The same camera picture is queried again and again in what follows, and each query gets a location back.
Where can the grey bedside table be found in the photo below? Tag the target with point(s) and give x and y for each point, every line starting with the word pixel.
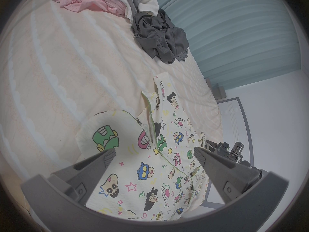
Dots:
pixel 218 90

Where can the pink garment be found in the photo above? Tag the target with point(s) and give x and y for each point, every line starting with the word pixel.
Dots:
pixel 84 1

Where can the blue-green curtain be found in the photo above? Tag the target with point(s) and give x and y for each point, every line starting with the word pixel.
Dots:
pixel 229 32

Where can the white printed pyjama top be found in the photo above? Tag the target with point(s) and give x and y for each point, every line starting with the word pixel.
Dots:
pixel 149 177

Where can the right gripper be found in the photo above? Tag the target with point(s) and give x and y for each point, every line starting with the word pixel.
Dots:
pixel 222 148

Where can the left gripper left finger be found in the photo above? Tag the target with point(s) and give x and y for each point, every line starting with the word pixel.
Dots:
pixel 89 175

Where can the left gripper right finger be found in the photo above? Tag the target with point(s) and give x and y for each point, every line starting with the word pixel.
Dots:
pixel 227 177

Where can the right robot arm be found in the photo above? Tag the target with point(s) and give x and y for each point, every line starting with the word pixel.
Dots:
pixel 243 161

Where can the bed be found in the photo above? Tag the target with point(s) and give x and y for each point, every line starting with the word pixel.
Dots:
pixel 72 81

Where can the black garment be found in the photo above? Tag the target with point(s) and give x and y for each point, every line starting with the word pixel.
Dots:
pixel 159 37

